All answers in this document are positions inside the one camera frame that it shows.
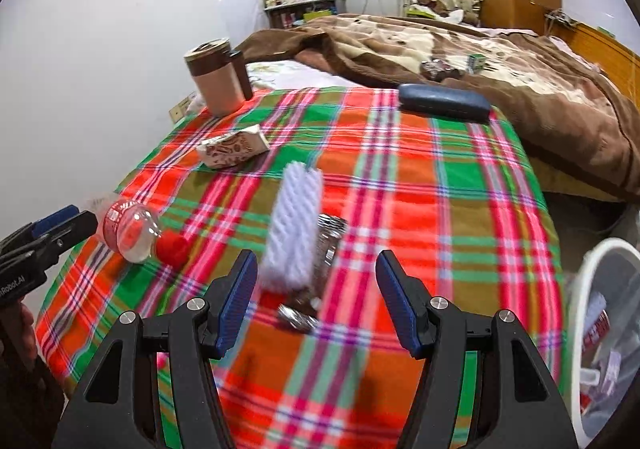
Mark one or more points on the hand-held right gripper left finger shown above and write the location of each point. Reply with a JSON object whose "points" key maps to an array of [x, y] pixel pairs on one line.
{"points": [[235, 299]]}

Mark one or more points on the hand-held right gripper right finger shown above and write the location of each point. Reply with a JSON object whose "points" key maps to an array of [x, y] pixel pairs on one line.
{"points": [[395, 299]]}

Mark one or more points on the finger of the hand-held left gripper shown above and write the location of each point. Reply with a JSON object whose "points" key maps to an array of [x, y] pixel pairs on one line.
{"points": [[70, 231], [55, 219]]}

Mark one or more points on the silver plastic wrapper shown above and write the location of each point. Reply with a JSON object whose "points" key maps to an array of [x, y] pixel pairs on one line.
{"points": [[327, 244]]}

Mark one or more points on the white foam fruit net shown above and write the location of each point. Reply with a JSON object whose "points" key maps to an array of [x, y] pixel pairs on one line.
{"points": [[292, 224]]}

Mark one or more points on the white trash bin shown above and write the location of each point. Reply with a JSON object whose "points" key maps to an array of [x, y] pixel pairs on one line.
{"points": [[571, 329]]}

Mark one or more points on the red cartoon drink can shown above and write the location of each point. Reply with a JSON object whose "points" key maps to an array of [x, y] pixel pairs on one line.
{"points": [[597, 336]]}

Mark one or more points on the purple and white box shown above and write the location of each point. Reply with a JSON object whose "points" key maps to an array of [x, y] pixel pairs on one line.
{"points": [[612, 371]]}

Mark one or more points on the person's left hand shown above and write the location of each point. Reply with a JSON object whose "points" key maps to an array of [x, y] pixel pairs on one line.
{"points": [[24, 329]]}

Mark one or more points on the plaid cloth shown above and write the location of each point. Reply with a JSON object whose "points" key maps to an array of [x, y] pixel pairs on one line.
{"points": [[400, 189]]}

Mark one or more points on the small brown patterned carton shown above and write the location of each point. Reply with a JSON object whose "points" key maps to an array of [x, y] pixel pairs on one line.
{"points": [[232, 146]]}

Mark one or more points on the dark glasses case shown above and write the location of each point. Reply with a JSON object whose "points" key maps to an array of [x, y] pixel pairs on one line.
{"points": [[445, 101]]}

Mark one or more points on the beige and brown tumbler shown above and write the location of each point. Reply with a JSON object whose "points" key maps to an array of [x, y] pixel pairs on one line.
{"points": [[217, 84]]}

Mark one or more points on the white floral bed sheet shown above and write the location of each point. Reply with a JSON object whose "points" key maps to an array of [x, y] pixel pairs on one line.
{"points": [[295, 74]]}

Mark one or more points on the dark foil wrapper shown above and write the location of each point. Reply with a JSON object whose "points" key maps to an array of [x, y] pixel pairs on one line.
{"points": [[440, 69]]}

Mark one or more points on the small green box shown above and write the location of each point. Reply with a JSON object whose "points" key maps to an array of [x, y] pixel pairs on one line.
{"points": [[476, 64]]}

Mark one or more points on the brown blanket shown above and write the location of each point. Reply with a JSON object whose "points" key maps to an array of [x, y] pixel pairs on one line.
{"points": [[550, 94]]}

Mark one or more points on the green tissue box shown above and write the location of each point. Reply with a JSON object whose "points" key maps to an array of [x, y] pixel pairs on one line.
{"points": [[420, 11]]}

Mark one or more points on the cluttered shelf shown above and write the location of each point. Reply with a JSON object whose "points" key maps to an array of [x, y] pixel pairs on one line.
{"points": [[305, 11]]}

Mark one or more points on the power strip with plugs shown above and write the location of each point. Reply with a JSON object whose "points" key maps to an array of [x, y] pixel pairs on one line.
{"points": [[560, 18]]}

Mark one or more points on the wooden headboard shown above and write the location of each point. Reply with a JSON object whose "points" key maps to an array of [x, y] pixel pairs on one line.
{"points": [[610, 54]]}

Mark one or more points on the beige wall socket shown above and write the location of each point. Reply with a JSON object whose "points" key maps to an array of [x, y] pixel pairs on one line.
{"points": [[179, 111]]}

